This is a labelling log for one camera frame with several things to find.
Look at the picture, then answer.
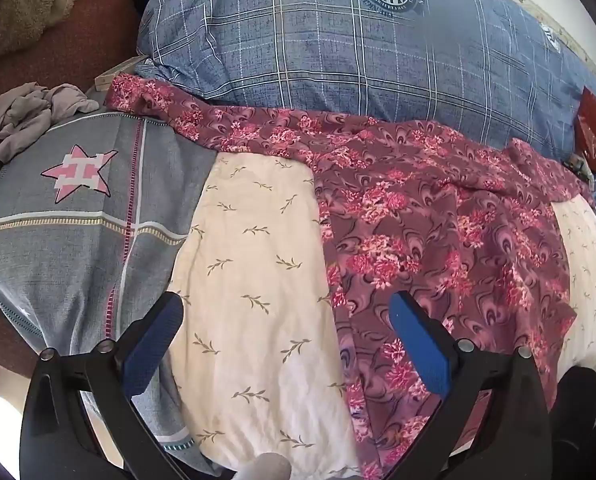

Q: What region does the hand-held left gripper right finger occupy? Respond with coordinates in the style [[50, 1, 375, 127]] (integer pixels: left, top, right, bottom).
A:
[[388, 290, 553, 480]]

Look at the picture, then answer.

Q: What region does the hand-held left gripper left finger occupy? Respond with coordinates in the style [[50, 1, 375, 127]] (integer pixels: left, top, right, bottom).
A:
[[19, 290, 199, 480]]

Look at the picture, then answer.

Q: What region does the maroon floral garment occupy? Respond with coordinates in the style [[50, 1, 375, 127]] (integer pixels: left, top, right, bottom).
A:
[[107, 74, 586, 480]]

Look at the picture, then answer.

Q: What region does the cream leaf-print sheet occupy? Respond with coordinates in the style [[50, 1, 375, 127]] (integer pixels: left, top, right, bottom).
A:
[[165, 152, 596, 480]]

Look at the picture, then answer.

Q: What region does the grey star-print blanket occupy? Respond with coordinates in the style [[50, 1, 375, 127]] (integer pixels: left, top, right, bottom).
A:
[[0, 110, 219, 467]]

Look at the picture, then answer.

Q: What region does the black object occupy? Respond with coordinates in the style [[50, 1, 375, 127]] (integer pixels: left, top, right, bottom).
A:
[[550, 366, 596, 480]]

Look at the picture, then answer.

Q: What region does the grey crumpled cloth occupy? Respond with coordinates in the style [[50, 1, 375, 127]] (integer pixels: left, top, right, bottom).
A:
[[0, 81, 101, 187]]

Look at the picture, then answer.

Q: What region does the brown upholstered furniture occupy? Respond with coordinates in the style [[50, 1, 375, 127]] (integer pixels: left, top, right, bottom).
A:
[[0, 0, 151, 117]]

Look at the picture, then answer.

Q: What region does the blue plaid pillow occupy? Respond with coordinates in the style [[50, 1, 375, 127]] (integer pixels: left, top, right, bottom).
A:
[[137, 0, 596, 163]]

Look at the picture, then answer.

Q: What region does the tan towel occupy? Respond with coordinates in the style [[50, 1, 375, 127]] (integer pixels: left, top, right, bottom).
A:
[[0, 0, 111, 63]]

